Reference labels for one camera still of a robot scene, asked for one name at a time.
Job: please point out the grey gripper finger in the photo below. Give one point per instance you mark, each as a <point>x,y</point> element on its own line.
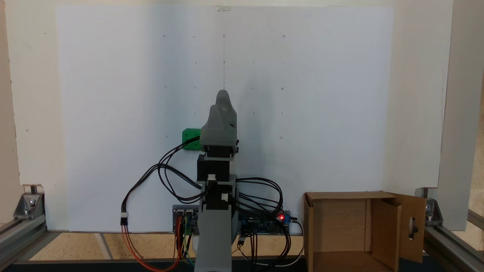
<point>214,122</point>
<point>230,111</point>

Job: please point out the green die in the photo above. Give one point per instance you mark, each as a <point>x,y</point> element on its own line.
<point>190,138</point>

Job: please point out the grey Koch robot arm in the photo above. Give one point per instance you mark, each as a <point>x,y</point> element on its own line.
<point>213,234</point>

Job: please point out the large white paper sheet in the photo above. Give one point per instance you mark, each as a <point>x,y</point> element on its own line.
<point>302,113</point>

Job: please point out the small circuit board grey holder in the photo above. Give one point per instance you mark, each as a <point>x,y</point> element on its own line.
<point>182,216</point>

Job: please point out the blue circuit board red LED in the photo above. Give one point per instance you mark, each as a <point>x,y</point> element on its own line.
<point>264,223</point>

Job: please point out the clear tape strip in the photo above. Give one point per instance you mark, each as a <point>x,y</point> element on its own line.
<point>223,8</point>

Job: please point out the white usb plug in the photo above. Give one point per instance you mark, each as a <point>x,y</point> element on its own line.
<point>195,241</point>

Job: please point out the brown cardboard box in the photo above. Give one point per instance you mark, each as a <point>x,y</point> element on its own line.
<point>340,226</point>

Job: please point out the grey metal corner bracket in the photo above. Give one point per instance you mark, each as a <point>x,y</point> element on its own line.
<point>433,211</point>
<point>29,206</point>

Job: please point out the aluminium frame rail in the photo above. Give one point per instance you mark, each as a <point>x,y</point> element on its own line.
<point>450,245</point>
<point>20,236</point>

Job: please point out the white upright frame post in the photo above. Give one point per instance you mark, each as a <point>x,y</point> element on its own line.
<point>459,113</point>

